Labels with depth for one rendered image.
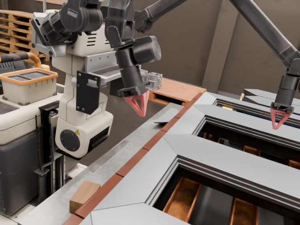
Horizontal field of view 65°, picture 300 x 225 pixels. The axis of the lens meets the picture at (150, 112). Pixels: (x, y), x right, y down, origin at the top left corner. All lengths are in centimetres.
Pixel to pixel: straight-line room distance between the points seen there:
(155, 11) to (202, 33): 368
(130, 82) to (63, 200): 45
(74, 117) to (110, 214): 53
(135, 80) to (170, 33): 423
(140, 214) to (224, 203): 65
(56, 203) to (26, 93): 55
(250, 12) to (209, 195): 79
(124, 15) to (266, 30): 54
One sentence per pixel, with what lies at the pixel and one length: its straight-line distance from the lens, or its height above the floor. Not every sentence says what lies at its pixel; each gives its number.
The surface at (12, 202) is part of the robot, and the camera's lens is 134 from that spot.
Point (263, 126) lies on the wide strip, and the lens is 129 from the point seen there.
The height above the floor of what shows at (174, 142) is 85.
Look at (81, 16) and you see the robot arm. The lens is 72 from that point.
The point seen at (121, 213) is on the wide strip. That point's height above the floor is 85.
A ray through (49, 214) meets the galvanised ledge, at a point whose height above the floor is 68.
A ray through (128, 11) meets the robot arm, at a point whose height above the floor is 127.
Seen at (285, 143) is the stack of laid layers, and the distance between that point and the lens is 124.
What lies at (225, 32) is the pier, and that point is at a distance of 452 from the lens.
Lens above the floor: 128
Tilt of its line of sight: 23 degrees down
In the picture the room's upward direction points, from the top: 9 degrees clockwise
